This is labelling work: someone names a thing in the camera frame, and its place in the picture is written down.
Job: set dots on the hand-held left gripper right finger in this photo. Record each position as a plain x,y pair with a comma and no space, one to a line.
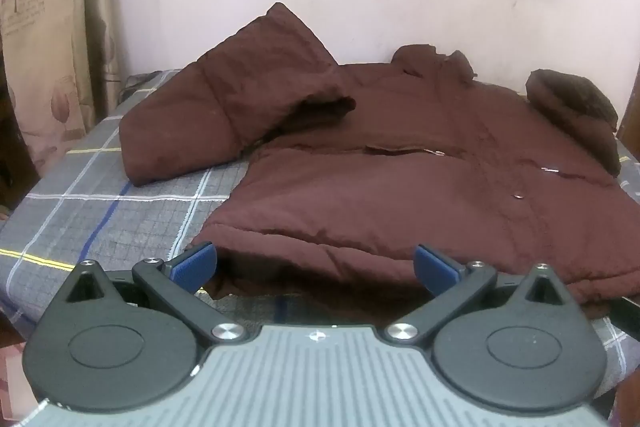
436,268

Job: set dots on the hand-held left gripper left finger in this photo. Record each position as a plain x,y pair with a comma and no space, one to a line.
196,266

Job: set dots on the brown padded jacket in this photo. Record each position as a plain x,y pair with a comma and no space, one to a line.
400,167

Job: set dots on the grey plaid bed sheet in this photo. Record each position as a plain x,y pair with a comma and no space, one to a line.
100,212

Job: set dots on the beige patterned curtain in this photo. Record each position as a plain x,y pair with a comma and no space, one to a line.
45,32

